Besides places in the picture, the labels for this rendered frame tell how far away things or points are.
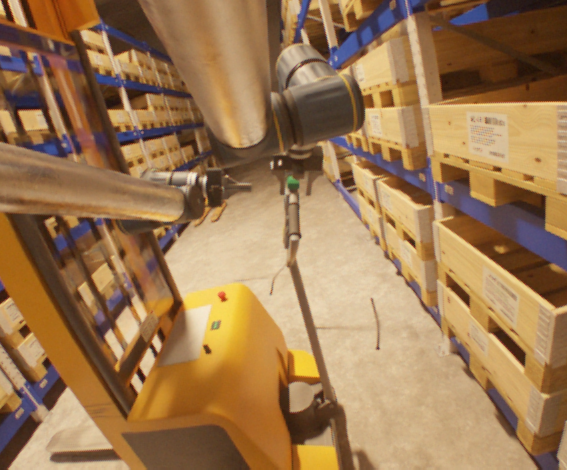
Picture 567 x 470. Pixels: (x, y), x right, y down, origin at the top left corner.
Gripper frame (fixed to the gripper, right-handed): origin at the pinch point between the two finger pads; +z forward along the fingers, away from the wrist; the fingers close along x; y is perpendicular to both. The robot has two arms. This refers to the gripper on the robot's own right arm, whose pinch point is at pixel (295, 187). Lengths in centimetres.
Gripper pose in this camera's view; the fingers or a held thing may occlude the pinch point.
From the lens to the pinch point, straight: 92.6
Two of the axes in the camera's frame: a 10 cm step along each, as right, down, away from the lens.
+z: -0.1, 6.6, 7.5
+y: -0.2, 7.5, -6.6
